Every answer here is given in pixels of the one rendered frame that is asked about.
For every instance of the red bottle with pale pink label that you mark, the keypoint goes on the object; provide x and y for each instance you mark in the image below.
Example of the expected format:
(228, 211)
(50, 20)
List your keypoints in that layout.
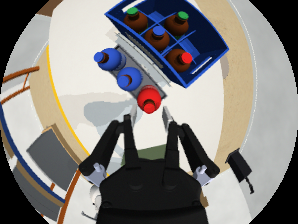
(151, 99)

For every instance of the blue crate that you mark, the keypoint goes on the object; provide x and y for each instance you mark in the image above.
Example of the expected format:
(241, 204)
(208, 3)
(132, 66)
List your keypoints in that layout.
(204, 38)

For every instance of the brown bottle with red cap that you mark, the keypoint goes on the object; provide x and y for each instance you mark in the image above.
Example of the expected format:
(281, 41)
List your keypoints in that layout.
(179, 60)

